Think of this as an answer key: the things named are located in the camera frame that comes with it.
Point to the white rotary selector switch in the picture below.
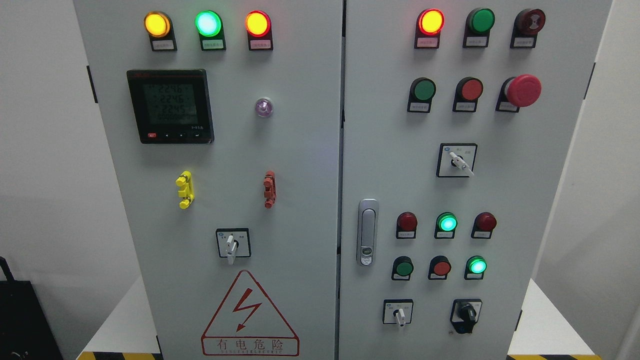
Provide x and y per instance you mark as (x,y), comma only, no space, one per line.
(397,312)
(456,160)
(233,243)

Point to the small clear bulb light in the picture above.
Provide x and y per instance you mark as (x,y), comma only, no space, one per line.
(264,107)

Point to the grey electrical control cabinet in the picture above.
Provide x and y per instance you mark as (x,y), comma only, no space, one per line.
(339,77)

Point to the red terminal clip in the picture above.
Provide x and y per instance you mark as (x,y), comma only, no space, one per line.
(269,188)

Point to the dark red indicator light left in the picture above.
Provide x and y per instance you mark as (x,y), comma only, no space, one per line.
(406,226)

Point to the dark red indicator light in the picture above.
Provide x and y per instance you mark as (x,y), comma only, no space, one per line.
(483,226)
(406,226)

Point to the green lit indicator light middle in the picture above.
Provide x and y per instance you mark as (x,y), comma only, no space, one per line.
(445,226)

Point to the green lit indicator light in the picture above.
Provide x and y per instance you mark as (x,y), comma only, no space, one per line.
(445,226)
(210,31)

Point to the yellow terminal clip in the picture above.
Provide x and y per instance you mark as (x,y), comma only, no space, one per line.
(185,189)

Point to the green push button upper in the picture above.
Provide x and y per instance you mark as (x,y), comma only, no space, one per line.
(421,94)

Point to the red push button lower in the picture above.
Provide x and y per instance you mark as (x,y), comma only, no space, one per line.
(439,268)

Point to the red push button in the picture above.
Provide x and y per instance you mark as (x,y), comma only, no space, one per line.
(439,268)
(466,95)

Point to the red electrical hazard warning sticker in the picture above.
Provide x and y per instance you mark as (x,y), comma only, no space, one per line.
(248,323)

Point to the red-rimmed yellow indicator light left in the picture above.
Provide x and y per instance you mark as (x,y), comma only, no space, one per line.
(259,31)

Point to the black digital power meter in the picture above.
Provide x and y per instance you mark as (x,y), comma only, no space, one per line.
(171,106)

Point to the dark red indicator light right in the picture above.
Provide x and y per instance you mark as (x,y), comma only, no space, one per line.
(483,226)

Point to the red push button upper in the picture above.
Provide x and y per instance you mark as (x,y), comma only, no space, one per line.
(466,95)

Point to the green lit push button lower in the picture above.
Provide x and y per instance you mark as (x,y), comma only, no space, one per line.
(475,268)

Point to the green lit indicator light left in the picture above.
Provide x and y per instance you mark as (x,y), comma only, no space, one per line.
(210,31)

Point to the red lit indicator light right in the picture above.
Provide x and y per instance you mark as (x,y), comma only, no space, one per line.
(427,33)

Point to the red emergency stop button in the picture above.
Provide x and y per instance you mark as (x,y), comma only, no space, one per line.
(518,92)

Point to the yellow indicator light top left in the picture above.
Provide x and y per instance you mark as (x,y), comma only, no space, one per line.
(160,30)

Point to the green indicator light top right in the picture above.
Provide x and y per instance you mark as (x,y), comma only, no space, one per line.
(478,25)

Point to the dark red buzzer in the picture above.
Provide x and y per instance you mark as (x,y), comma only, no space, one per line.
(527,24)

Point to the silver cabinet door handle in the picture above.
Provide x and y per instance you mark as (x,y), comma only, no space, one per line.
(368,209)

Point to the black rotary selector switch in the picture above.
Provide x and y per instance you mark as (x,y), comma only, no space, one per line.
(465,314)

